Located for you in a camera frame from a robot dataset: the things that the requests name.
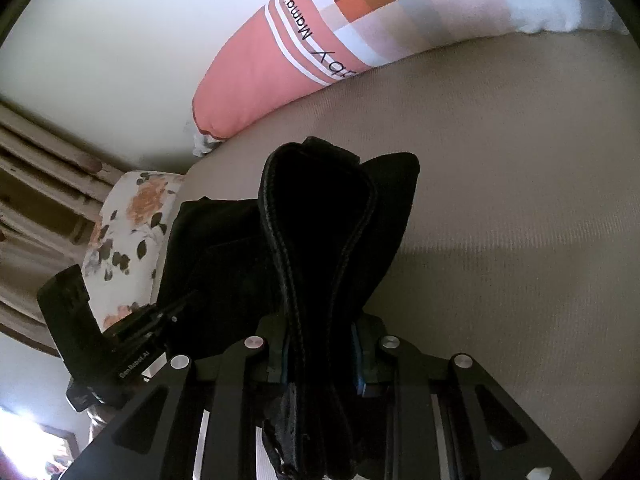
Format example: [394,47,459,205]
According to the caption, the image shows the beige textured bed sheet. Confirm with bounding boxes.
[177,32,639,479]

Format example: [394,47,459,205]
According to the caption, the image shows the wooden headboard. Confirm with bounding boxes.
[0,103,122,356]

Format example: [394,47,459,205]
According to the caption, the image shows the black pants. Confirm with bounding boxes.
[157,138,420,479]

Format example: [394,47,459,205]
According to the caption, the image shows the white floral pillow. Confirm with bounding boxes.
[81,171,183,330]

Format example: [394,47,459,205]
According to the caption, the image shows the pink checkered long pillow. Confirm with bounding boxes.
[192,0,626,156]

